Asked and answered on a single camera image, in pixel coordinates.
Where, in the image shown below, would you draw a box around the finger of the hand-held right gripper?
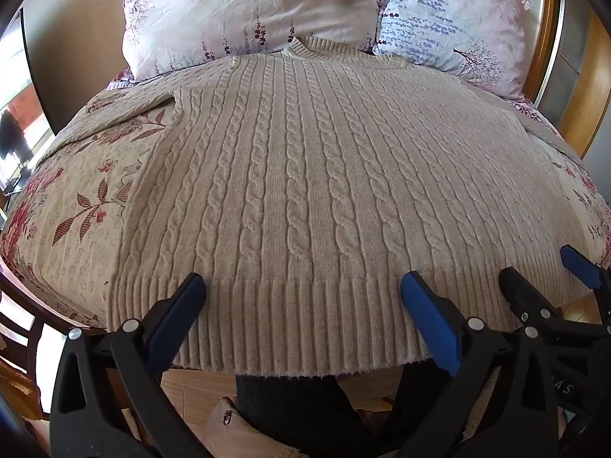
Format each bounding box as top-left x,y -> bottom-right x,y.
499,267 -> 565,329
560,244 -> 611,325

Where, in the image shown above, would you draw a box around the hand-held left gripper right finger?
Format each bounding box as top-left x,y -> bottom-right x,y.
396,271 -> 560,458

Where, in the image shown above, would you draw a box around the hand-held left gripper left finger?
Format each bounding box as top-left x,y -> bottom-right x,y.
50,272 -> 215,458

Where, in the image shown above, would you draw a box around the beige cable-knit sweater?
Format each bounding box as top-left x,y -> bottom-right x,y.
106,35 -> 590,375

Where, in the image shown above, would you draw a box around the person's dark trouser legs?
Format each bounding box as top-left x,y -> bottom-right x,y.
235,357 -> 447,458

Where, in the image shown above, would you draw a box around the floral bedspread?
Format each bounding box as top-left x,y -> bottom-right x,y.
0,67 -> 611,330

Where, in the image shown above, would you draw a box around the dark wooden chair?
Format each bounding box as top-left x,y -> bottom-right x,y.
0,267 -> 65,423

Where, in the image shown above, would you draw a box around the window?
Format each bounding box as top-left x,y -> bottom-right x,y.
0,10 -> 55,196

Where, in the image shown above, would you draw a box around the blue floral pillow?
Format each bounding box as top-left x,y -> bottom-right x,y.
372,0 -> 533,102

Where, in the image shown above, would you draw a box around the pink floral pillow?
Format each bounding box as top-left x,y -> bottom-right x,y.
115,0 -> 390,82

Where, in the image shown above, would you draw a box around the wooden headboard frame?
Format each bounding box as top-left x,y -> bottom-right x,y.
522,0 -> 611,159

